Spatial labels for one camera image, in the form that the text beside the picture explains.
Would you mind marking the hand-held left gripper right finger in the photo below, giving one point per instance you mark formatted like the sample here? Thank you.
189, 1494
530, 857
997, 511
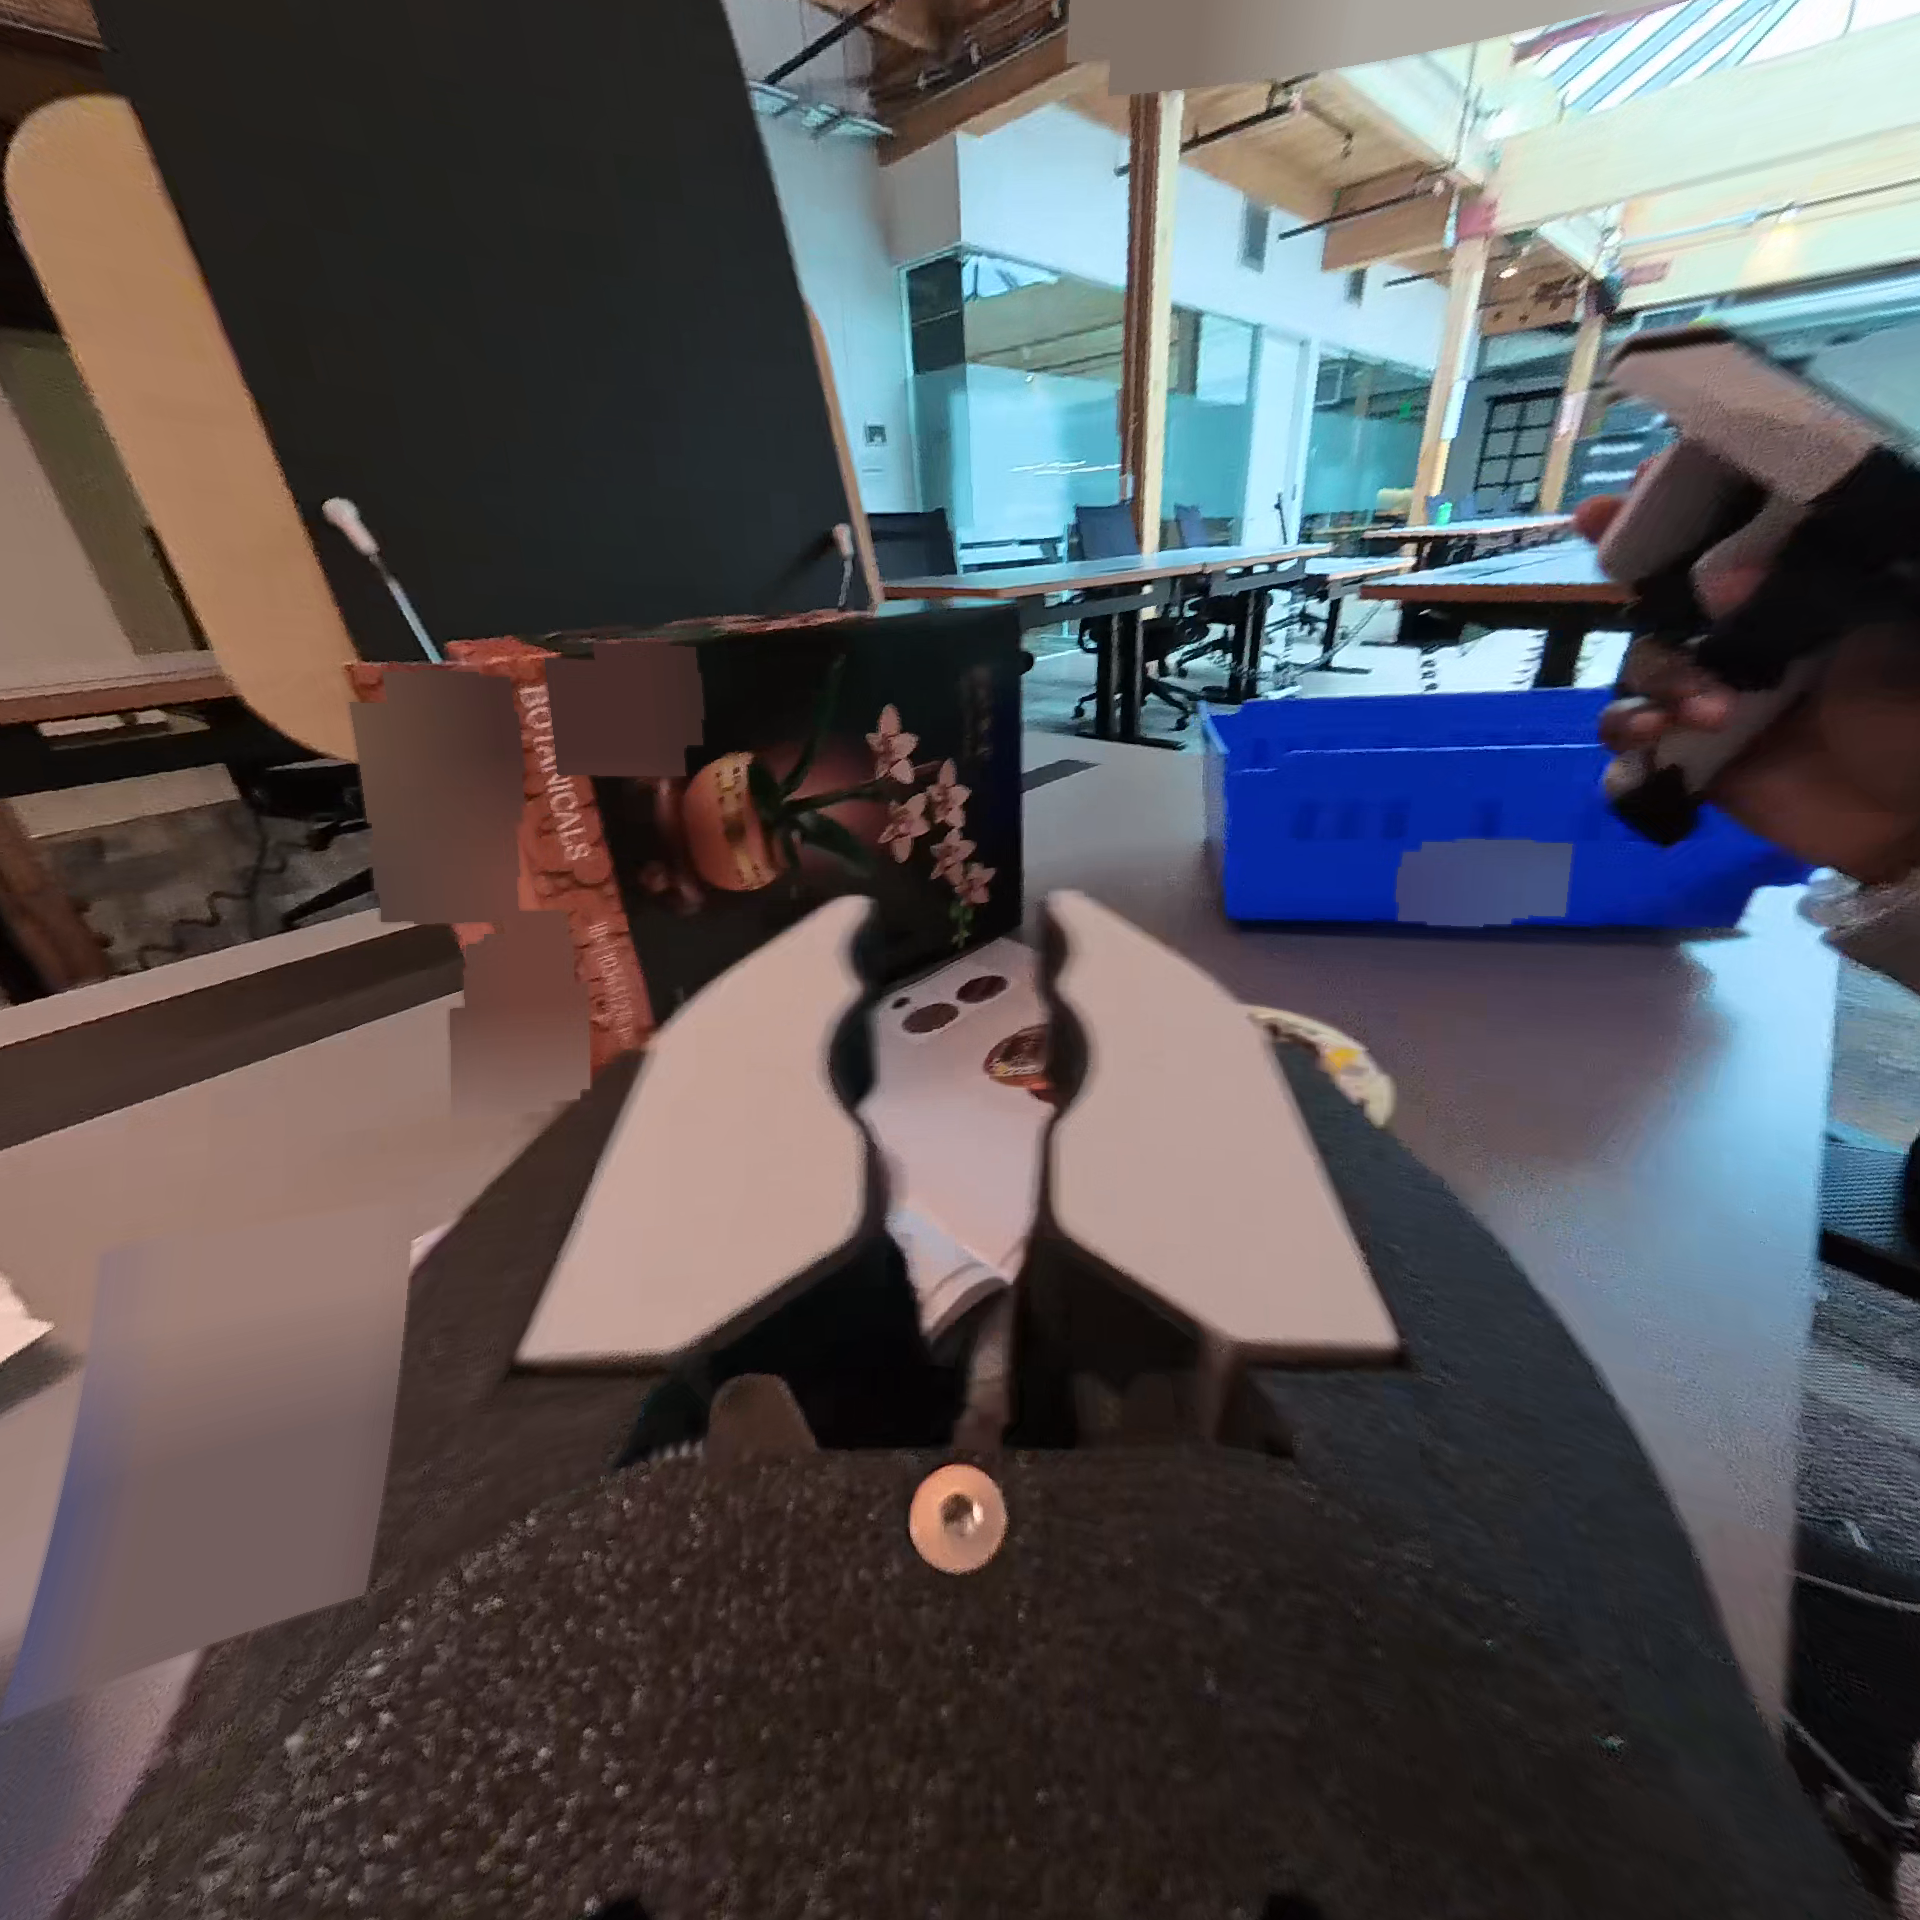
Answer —
1216, 1188

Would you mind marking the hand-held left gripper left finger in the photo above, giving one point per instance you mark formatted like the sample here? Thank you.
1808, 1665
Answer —
707, 1201

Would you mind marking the brick pot model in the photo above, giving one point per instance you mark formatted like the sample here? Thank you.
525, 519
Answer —
1335, 1057

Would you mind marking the blue plastic bin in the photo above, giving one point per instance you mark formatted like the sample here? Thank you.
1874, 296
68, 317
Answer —
1440, 812

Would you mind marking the person's right hand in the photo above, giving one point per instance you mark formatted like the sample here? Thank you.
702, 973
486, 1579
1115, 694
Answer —
1802, 720

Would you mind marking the white instruction booklet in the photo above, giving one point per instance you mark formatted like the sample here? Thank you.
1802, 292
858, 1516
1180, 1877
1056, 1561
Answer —
960, 1111

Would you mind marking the black flower print box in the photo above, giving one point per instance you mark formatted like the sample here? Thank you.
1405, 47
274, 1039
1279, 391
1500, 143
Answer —
781, 812

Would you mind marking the black office chair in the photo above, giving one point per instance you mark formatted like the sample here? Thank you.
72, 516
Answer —
300, 812

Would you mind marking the background office desks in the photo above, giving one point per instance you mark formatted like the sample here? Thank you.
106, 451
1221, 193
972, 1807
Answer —
1200, 587

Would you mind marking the black mesh chair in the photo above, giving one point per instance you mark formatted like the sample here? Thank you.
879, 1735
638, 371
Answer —
1861, 1201

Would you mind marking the white gooseneck microphone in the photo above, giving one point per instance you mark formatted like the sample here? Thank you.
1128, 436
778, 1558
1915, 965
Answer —
845, 548
355, 529

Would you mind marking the black panel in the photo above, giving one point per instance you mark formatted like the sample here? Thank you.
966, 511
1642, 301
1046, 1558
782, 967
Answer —
482, 301

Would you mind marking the curved wooden board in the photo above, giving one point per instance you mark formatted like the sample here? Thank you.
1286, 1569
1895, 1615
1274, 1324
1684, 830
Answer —
182, 391

